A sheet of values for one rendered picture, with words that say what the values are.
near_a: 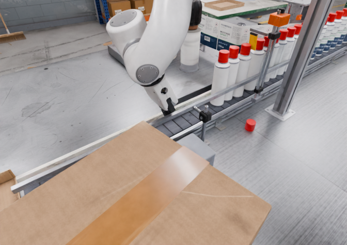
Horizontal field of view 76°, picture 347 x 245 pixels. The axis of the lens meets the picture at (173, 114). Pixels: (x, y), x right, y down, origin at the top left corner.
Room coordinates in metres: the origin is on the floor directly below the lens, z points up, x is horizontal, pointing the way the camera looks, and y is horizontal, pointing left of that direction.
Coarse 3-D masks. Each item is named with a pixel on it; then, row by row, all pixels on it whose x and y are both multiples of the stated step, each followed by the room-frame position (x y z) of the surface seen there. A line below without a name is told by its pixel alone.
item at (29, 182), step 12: (288, 60) 0.87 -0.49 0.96; (240, 84) 0.68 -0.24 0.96; (216, 96) 0.61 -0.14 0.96; (192, 108) 0.55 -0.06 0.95; (156, 120) 0.48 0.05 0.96; (168, 120) 0.50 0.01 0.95; (84, 156) 0.35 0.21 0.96; (60, 168) 0.32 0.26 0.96; (24, 180) 0.28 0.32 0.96; (36, 180) 0.29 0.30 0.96
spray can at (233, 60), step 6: (234, 48) 0.70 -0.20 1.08; (234, 54) 0.70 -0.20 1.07; (228, 60) 0.70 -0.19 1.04; (234, 60) 0.69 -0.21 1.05; (234, 66) 0.69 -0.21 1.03; (234, 72) 0.69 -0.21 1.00; (228, 78) 0.69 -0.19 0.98; (234, 78) 0.69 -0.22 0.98; (228, 84) 0.69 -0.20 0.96; (228, 96) 0.69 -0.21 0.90
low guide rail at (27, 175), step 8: (200, 96) 0.67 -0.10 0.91; (184, 104) 0.63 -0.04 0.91; (144, 120) 0.54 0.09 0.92; (152, 120) 0.55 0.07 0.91; (128, 128) 0.50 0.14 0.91; (112, 136) 0.46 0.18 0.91; (88, 144) 0.43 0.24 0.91; (96, 144) 0.44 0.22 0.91; (72, 152) 0.40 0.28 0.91; (80, 152) 0.41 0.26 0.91; (56, 160) 0.38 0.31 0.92; (64, 160) 0.38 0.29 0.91; (40, 168) 0.35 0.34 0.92; (48, 168) 0.36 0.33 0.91; (16, 176) 0.33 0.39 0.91; (24, 176) 0.33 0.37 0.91; (32, 176) 0.33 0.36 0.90
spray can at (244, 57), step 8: (248, 48) 0.72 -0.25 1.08; (240, 56) 0.73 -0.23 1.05; (248, 56) 0.72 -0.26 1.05; (240, 64) 0.72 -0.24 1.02; (248, 64) 0.72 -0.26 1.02; (240, 72) 0.71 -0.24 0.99; (240, 80) 0.71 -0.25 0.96; (240, 88) 0.71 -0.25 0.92; (232, 96) 0.72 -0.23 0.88; (240, 96) 0.71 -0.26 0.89
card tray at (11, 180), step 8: (0, 176) 0.37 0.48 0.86; (8, 176) 0.37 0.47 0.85; (0, 184) 0.36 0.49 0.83; (8, 184) 0.36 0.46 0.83; (16, 184) 0.36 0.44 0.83; (0, 192) 0.33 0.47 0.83; (8, 192) 0.33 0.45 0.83; (0, 200) 0.31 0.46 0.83; (8, 200) 0.31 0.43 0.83; (16, 200) 0.31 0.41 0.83; (0, 208) 0.29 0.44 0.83
